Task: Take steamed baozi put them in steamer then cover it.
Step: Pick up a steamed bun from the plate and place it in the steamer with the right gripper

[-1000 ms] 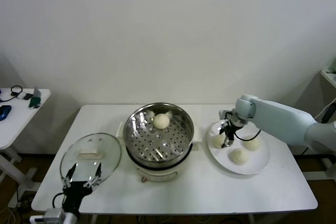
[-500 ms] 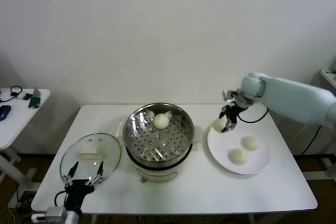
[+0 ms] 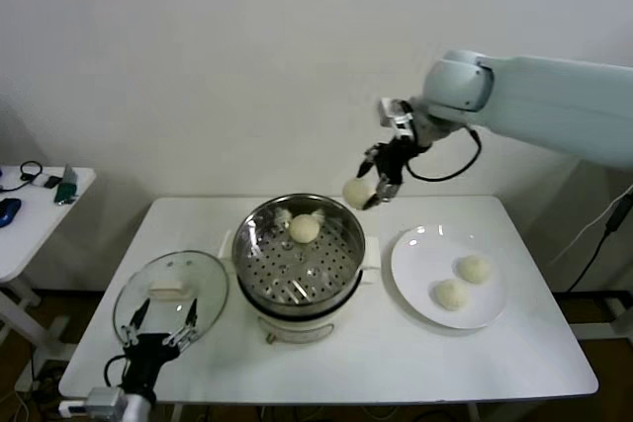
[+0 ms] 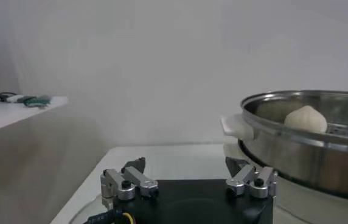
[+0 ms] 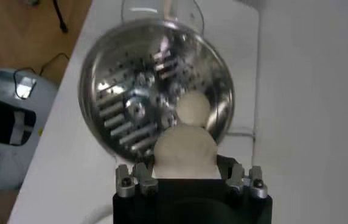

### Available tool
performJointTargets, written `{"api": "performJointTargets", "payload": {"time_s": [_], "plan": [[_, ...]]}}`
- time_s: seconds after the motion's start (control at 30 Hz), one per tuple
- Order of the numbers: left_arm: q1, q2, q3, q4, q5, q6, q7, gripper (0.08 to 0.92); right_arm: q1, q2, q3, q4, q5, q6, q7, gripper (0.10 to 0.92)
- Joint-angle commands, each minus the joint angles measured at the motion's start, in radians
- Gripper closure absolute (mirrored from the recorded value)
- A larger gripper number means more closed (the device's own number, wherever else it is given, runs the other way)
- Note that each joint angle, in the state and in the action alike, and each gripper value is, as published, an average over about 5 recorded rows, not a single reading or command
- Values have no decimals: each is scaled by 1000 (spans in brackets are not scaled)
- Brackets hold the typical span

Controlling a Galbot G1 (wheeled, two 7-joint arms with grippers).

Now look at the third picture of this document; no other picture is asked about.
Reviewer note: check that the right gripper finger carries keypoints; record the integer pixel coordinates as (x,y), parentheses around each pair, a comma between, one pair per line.
(383,192)
(367,161)

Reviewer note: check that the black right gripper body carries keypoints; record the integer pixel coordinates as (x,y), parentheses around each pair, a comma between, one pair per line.
(393,162)

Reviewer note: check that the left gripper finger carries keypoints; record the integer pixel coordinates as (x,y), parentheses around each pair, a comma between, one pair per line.
(136,320)
(185,325)

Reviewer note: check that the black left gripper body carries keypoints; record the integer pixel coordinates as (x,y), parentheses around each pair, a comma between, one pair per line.
(146,360)

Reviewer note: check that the white steamed baozi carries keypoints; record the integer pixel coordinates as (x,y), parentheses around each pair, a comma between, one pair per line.
(303,228)
(357,192)
(474,269)
(451,294)

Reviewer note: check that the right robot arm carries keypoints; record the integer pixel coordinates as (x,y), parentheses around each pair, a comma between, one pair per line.
(544,101)

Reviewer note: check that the perforated steel steamer basket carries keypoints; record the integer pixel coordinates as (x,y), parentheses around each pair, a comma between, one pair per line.
(277,264)

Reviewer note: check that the white round plate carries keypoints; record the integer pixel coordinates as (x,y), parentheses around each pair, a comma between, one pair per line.
(420,264)

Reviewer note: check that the white electric cooker base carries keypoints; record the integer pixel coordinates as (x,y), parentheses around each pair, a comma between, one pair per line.
(297,329)

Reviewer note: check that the white side table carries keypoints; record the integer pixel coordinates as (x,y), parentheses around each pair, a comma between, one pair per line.
(29,244)

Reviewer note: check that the green tool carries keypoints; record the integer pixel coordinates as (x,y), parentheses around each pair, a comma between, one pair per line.
(65,193)

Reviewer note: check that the grey upright card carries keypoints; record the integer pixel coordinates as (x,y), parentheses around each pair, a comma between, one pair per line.
(70,175)

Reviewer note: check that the small white and black device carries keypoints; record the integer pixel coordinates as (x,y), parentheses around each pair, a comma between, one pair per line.
(45,182)

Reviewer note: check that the blue computer mouse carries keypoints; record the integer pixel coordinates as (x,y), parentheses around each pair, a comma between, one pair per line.
(9,211)

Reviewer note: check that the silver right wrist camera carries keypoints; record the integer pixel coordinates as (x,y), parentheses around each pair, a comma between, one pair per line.
(394,115)

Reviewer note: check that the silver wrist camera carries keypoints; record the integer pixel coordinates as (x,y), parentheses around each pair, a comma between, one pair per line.
(105,399)
(394,115)

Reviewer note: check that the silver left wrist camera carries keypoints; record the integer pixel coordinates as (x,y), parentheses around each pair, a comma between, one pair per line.
(105,399)

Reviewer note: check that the white table frame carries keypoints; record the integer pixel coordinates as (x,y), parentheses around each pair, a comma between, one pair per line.
(618,306)

